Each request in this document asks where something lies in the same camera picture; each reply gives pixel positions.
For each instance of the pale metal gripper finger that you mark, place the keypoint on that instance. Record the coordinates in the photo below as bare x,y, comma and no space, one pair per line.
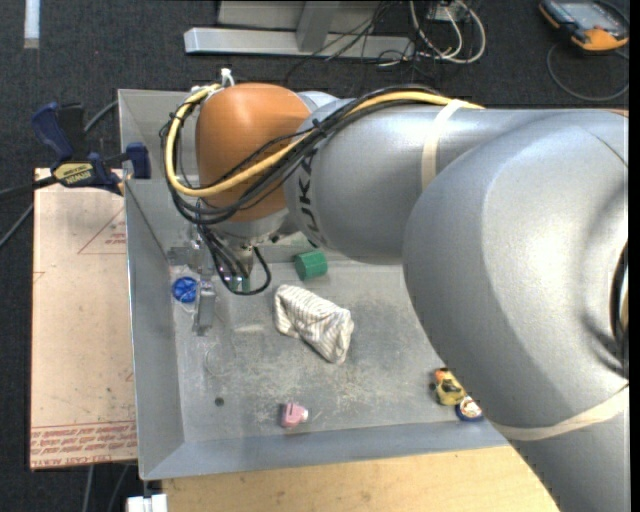
205,307
186,256

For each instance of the clear plastic bottle blue cap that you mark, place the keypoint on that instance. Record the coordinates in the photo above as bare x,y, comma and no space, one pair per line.
184,290

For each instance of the green cylinder cup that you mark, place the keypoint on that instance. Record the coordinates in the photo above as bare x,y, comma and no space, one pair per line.
311,265

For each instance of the grey metal bin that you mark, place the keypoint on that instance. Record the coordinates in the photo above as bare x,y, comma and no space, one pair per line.
250,380

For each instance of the white striped cloth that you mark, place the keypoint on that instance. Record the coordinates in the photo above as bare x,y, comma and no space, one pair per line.
312,320

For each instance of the brown cardboard board red print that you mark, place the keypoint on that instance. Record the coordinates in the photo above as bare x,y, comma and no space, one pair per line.
80,325

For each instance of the pink small block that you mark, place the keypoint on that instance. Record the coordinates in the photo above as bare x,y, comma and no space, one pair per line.
293,415

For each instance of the yellow toy animal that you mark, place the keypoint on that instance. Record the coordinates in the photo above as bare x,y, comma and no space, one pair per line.
447,389

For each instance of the blue rimmed round lid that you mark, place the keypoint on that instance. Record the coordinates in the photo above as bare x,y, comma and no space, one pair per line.
469,410

